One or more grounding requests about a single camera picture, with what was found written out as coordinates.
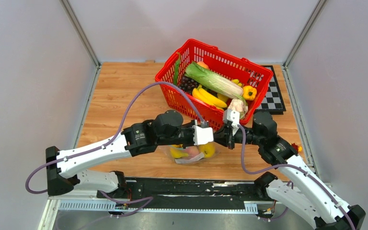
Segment black white checkerboard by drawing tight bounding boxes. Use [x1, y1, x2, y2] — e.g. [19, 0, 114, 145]
[255, 65, 287, 115]

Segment white cauliflower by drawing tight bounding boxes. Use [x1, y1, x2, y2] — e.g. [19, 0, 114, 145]
[228, 99, 248, 119]

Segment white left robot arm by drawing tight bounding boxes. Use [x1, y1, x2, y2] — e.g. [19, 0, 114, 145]
[46, 110, 201, 198]

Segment red plastic shopping basket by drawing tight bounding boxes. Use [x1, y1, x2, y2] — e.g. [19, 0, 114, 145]
[155, 39, 274, 130]

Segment green chili pepper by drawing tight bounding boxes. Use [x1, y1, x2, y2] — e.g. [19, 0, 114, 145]
[172, 52, 181, 86]

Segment dark purple grapes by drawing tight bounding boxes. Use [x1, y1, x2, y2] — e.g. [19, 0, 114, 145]
[178, 75, 200, 95]

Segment yellow bell pepper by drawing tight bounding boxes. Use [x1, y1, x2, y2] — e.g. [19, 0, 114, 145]
[242, 85, 257, 101]

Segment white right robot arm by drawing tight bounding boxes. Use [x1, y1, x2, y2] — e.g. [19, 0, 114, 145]
[214, 109, 366, 230]

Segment pink peach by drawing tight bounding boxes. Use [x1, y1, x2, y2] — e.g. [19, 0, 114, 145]
[185, 146, 200, 158]

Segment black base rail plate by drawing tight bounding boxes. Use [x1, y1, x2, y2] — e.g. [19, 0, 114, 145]
[108, 177, 275, 210]

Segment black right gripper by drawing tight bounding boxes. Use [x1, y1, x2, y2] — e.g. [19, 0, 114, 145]
[212, 123, 263, 150]

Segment small pale peach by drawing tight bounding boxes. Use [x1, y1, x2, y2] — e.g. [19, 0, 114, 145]
[197, 61, 209, 69]

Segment white green napa cabbage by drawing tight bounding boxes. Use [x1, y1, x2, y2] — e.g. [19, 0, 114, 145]
[185, 62, 244, 101]

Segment small yellow banana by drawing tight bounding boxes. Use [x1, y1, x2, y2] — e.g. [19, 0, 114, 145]
[169, 145, 189, 159]

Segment red toy car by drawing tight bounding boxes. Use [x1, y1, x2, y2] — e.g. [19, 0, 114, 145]
[291, 143, 303, 153]

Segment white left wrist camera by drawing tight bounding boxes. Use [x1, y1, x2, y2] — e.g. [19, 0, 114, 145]
[193, 125, 214, 146]

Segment clear zip top bag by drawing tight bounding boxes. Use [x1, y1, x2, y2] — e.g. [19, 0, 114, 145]
[161, 142, 220, 164]

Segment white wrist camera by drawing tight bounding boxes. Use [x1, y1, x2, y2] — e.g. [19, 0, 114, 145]
[193, 125, 214, 146]
[223, 109, 240, 135]

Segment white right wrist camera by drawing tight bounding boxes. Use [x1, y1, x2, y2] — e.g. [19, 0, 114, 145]
[223, 109, 240, 135]

